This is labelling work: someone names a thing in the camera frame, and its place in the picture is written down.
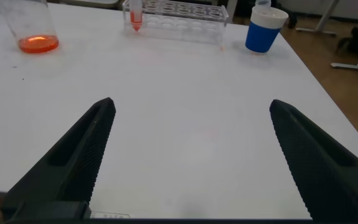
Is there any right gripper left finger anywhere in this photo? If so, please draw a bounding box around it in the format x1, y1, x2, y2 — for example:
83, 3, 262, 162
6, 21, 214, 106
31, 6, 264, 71
0, 96, 117, 212

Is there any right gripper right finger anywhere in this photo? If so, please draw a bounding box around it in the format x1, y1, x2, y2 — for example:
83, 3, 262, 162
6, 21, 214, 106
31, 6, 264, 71
268, 99, 358, 222

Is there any clear glass beaker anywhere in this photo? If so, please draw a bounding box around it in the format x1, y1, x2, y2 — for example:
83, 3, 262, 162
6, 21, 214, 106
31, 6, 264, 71
0, 0, 60, 54

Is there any red pigment test tube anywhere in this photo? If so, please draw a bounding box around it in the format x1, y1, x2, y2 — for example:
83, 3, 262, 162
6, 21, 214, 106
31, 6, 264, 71
129, 0, 144, 32

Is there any blue white paper cup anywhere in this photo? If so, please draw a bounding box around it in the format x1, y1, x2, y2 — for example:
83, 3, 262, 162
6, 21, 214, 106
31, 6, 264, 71
245, 6, 289, 55

